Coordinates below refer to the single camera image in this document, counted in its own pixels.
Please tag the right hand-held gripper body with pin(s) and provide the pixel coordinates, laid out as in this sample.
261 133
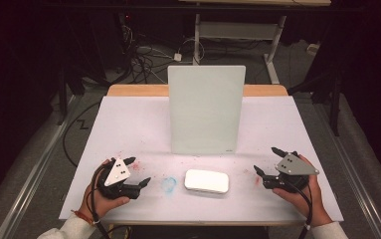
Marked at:
294 166

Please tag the small white box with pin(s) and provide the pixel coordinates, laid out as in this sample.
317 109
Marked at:
312 48

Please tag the person's left hand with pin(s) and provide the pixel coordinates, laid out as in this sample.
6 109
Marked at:
93 202

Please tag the metal floor rail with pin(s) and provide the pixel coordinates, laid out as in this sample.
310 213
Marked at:
357 186
32 179

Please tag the person's right hand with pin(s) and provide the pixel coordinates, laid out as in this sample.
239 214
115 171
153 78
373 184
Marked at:
312 202

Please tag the white metal desk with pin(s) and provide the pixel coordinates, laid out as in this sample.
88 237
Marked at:
237 30

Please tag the white rectangular eraser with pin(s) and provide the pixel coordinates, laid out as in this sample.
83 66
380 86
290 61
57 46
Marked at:
206 181

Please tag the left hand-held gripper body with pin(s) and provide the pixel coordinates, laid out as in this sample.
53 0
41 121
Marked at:
116 174

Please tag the black stand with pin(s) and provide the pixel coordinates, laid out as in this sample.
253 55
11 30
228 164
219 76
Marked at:
63 99
335 106

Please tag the wooden table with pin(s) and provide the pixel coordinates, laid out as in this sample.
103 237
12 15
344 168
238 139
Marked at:
138 90

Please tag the white power adapter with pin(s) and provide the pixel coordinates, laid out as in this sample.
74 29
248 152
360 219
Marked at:
177 57

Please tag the white table cover sheet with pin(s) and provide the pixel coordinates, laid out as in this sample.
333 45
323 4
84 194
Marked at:
128 126

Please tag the white whiteboard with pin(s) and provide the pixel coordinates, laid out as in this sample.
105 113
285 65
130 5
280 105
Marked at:
206 106

